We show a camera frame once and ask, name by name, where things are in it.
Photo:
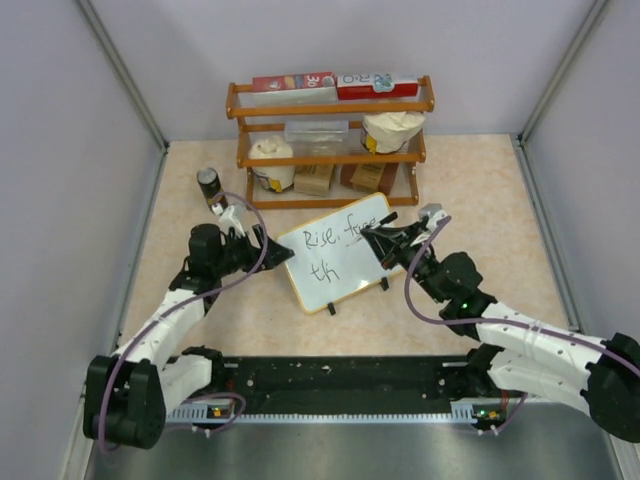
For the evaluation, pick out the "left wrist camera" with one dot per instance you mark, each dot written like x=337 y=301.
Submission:
x=230 y=218

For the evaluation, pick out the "white bag middle right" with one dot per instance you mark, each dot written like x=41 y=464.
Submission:
x=386 y=133

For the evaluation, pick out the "tan cardboard box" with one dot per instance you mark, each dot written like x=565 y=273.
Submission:
x=313 y=179

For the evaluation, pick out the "white bag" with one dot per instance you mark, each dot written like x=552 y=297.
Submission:
x=277 y=178
x=386 y=133

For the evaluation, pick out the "red foil box left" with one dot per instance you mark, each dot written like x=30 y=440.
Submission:
x=294 y=89

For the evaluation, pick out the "black drink can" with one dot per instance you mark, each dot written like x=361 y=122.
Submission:
x=211 y=188

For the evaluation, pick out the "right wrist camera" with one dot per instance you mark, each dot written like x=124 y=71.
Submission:
x=431 y=214

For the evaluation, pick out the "white bag lower left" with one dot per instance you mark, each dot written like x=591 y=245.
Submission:
x=277 y=178

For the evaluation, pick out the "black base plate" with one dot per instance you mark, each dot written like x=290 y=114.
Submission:
x=350 y=384

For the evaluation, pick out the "grey slotted cable duct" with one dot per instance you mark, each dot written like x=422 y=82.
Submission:
x=214 y=412

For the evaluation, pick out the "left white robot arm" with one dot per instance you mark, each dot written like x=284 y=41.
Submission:
x=130 y=393

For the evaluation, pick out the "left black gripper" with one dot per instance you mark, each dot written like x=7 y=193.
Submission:
x=253 y=252

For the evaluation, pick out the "wooden three tier shelf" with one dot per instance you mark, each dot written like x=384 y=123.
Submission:
x=256 y=123

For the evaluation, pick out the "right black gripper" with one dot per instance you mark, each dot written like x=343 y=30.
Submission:
x=387 y=249

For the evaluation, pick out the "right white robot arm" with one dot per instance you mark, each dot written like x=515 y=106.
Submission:
x=598 y=377

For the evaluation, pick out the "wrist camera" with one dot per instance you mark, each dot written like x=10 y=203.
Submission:
x=230 y=218
x=431 y=214

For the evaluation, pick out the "clear plastic container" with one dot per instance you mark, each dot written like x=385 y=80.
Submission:
x=317 y=137

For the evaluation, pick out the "red white wrap box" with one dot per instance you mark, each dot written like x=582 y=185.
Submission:
x=373 y=86

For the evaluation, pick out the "brown packet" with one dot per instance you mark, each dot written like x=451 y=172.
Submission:
x=372 y=177

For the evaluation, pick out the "yellow framed whiteboard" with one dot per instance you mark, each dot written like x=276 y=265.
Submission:
x=331 y=260

